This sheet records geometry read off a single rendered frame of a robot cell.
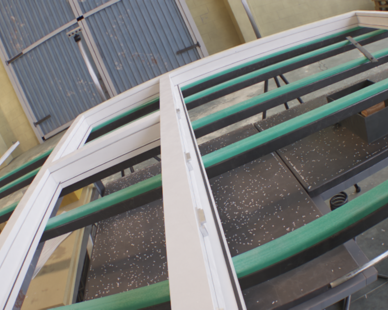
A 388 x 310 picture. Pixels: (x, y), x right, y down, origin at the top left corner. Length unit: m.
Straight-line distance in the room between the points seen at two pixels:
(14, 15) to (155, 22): 3.11
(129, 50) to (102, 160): 5.68
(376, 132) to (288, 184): 0.37
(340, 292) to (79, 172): 0.77
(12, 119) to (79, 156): 6.69
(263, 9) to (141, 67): 2.76
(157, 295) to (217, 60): 1.15
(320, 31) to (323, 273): 1.16
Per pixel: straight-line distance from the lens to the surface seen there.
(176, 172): 0.55
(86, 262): 1.68
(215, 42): 6.70
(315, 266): 0.76
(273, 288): 0.75
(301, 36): 1.55
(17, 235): 0.76
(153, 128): 0.91
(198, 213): 0.44
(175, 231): 0.42
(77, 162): 0.97
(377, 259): 0.31
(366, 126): 1.11
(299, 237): 0.44
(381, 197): 0.47
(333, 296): 0.74
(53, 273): 1.12
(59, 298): 1.00
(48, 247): 1.27
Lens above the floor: 1.17
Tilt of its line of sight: 23 degrees down
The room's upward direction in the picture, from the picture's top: 24 degrees counter-clockwise
